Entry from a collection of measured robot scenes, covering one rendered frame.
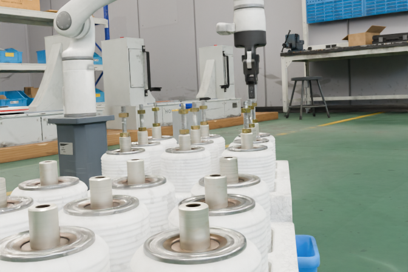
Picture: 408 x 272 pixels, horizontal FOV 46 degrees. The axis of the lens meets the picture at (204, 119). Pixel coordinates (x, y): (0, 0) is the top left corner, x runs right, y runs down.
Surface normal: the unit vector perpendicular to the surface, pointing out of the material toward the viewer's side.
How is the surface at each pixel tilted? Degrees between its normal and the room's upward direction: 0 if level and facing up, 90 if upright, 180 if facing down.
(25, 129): 90
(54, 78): 90
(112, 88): 90
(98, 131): 90
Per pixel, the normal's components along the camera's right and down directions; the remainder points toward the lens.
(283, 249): -0.04, -1.00
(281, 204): -0.16, 0.07
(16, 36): 0.80, 0.00
